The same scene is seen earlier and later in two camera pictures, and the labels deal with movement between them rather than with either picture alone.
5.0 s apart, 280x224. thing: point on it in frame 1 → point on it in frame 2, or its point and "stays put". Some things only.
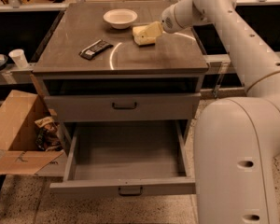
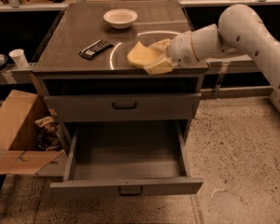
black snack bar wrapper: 94,49 stays put
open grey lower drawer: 125,158 stays put
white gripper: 168,22 → 182,49
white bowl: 120,19 stays put
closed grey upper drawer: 123,107 stays put
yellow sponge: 146,35 → 142,55
